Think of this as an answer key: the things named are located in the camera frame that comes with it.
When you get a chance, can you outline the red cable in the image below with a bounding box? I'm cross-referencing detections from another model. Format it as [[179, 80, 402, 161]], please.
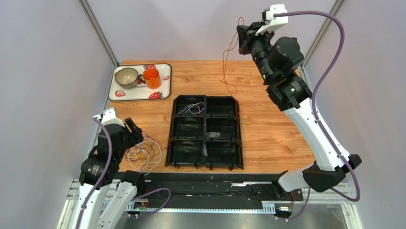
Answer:
[[220, 17, 245, 116]]

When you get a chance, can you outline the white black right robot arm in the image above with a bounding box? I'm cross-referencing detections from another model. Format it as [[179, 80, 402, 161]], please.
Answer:
[[236, 22, 362, 192]]

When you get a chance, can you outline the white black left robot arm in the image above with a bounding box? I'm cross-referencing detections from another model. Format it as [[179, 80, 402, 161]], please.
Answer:
[[71, 117, 145, 229]]

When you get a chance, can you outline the white strawberry serving tray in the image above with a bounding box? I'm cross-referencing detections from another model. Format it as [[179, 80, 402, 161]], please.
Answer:
[[108, 63, 172, 102]]

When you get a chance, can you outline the orange translucent cup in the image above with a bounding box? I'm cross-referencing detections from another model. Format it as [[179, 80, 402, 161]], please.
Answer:
[[142, 68, 161, 89]]

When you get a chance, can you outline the grey ceramic mug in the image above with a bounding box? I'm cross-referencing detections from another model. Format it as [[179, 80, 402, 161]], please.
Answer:
[[114, 68, 144, 89]]

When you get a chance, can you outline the black compartment organizer tray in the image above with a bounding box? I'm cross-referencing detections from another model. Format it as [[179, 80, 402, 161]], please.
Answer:
[[165, 95, 244, 170]]

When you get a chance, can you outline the tangled coloured cable pile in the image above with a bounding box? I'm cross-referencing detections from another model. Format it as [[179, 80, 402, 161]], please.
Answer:
[[123, 131, 163, 176]]

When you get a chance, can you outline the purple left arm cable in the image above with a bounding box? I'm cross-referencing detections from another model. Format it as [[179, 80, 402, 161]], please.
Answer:
[[74, 118, 113, 229]]

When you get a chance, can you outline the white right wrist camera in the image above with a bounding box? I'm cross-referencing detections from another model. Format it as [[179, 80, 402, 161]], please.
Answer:
[[255, 4, 288, 36]]

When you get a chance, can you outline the aluminium frame post right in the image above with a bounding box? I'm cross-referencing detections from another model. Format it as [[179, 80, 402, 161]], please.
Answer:
[[301, 0, 346, 69]]

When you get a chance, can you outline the aluminium frame post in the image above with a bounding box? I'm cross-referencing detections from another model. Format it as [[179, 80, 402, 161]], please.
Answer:
[[301, 0, 346, 69], [78, 0, 120, 67]]

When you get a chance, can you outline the aluminium frame post left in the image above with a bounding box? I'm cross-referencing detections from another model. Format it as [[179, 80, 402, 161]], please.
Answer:
[[78, 0, 120, 67]]

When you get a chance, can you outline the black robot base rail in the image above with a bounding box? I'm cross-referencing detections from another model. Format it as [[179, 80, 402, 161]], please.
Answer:
[[129, 173, 305, 211]]

